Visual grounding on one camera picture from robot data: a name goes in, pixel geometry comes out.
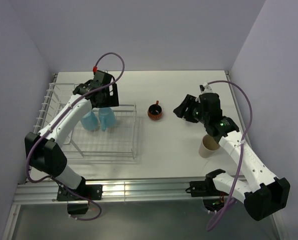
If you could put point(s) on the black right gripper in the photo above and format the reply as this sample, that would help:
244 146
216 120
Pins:
189 102

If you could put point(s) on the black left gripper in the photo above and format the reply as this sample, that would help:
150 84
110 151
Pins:
112 100

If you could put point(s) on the light blue cream-lined mug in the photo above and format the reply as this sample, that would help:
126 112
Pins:
107 118

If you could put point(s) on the tall light blue mug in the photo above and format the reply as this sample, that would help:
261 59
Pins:
89 121

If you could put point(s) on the beige cup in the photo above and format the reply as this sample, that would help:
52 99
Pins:
208 146

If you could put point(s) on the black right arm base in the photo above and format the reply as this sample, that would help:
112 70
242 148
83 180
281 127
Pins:
206 188

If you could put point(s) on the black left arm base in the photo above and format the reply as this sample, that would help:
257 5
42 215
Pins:
84 192

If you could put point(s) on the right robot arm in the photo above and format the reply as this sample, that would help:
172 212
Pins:
264 193

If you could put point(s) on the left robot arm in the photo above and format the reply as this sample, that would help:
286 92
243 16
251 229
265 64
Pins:
43 149

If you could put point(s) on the orange black mug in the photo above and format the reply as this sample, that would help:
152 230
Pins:
155 111

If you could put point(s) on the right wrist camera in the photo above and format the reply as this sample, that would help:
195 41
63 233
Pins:
205 88

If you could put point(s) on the aluminium mounting rail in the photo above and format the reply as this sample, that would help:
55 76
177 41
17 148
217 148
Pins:
150 189

